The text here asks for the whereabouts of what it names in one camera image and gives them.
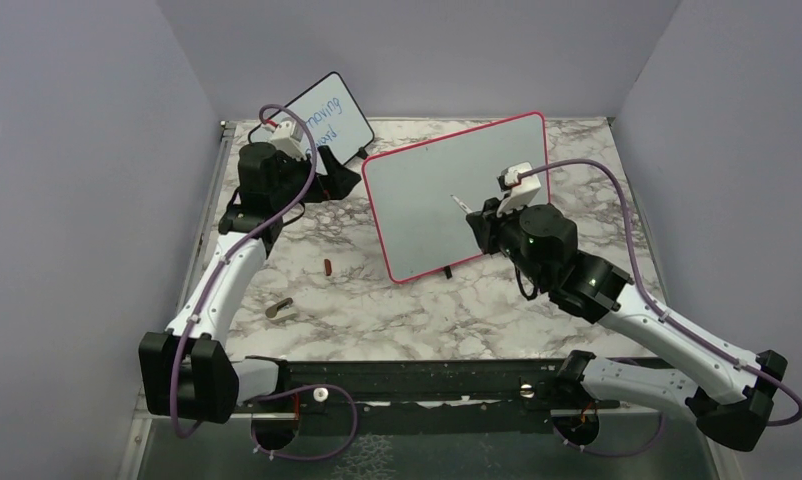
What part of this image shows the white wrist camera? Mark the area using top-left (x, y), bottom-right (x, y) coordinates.
top-left (496, 162), bottom-right (542, 217)
top-left (267, 120), bottom-right (306, 160)

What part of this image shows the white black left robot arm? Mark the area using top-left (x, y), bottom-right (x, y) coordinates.
top-left (138, 142), bottom-right (361, 424)

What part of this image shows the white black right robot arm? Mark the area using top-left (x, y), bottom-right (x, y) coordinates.
top-left (465, 198), bottom-right (787, 452)

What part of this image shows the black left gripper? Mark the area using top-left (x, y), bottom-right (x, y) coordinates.
top-left (270, 145), bottom-right (360, 210)

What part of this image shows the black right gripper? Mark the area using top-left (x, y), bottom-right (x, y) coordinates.
top-left (468, 193), bottom-right (548, 289)

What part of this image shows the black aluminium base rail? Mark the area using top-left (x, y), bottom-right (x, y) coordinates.
top-left (132, 357), bottom-right (724, 439)

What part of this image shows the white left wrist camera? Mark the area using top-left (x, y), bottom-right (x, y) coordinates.
top-left (267, 120), bottom-right (306, 160)

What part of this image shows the grey whiteboard eraser block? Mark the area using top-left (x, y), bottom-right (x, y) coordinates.
top-left (265, 297), bottom-right (298, 323)

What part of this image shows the pink framed whiteboard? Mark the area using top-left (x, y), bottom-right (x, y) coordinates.
top-left (361, 111), bottom-right (548, 284)

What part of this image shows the black framed written whiteboard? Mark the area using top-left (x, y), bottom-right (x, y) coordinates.
top-left (285, 71), bottom-right (375, 165)

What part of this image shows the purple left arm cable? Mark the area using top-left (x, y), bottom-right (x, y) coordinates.
top-left (169, 103), bottom-right (361, 463)

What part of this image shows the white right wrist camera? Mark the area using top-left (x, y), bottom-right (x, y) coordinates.
top-left (496, 162), bottom-right (542, 217)

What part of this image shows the white whiteboard marker pen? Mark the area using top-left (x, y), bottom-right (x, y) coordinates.
top-left (451, 195), bottom-right (473, 215)

